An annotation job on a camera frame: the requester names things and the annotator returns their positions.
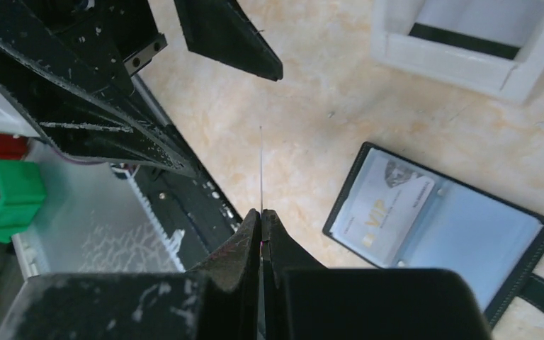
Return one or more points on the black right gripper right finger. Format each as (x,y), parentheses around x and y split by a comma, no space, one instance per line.
(279,253)

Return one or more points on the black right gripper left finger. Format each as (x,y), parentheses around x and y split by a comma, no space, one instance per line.
(222,291)

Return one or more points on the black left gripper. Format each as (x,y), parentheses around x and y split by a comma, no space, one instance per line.
(67,67)

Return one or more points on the black leather card holder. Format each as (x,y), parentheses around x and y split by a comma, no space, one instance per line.
(493,244)

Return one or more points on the white plastic card tray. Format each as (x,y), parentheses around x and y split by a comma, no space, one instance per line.
(518,23)

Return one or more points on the dark card in tray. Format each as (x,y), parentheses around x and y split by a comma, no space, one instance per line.
(467,42)

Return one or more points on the green plastic block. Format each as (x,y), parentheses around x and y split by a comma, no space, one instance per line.
(22,194)

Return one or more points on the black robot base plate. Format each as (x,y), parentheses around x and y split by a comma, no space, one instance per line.
(194,213)

